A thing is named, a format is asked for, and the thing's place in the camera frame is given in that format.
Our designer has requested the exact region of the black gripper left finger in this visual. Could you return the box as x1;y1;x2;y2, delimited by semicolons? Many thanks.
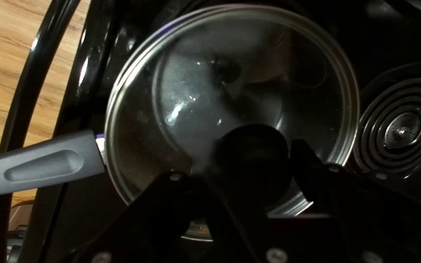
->
72;137;280;263

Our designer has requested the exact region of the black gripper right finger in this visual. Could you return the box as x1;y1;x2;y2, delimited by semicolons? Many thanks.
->
289;138;421;263

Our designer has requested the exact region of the glass lid with black knob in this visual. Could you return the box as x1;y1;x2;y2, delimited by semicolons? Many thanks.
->
103;3;362;245

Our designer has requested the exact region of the electric coil burner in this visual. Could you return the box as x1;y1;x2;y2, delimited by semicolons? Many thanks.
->
352;61;421;195

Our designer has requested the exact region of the black electric stove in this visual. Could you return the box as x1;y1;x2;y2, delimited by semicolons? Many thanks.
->
4;0;421;263

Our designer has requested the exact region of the black pan with grey handle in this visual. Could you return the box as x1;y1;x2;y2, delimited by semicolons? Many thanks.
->
0;3;362;216

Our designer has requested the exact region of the black oven door handle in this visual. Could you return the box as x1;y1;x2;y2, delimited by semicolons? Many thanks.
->
0;0;83;263

